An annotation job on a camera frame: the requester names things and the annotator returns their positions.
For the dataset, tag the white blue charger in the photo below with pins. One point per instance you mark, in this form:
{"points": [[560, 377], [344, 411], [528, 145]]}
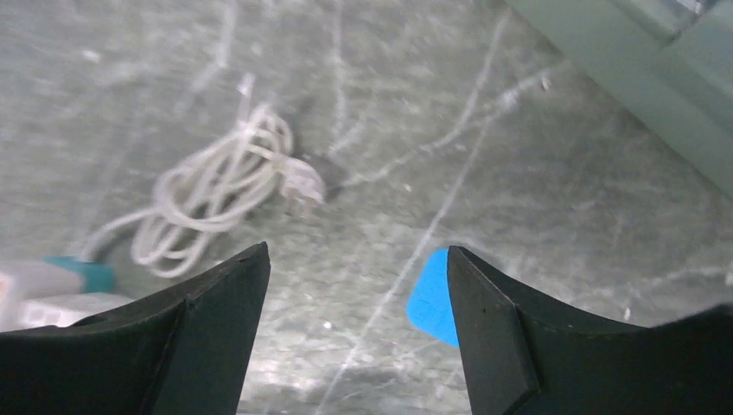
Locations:
{"points": [[429, 307]]}

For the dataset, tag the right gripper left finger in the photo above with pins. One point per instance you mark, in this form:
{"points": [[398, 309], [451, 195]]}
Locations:
{"points": [[181, 350]]}

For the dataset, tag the white cube socket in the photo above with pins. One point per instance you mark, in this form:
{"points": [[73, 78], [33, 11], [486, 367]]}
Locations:
{"points": [[56, 291]]}

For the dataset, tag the green plastic toolbox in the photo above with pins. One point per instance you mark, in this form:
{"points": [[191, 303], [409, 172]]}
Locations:
{"points": [[668, 62]]}

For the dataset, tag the teal power strip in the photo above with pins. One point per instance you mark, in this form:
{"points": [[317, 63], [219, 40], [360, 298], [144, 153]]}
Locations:
{"points": [[205, 195]]}

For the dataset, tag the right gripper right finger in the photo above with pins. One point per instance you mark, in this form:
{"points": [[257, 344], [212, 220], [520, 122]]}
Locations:
{"points": [[525, 352]]}

